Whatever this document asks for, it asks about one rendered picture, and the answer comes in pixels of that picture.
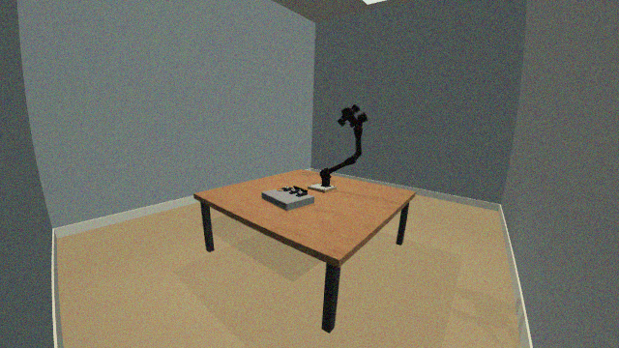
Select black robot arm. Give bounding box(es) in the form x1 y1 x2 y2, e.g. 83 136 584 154
320 113 367 188

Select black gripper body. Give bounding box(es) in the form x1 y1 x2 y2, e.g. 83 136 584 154
338 104 360 127

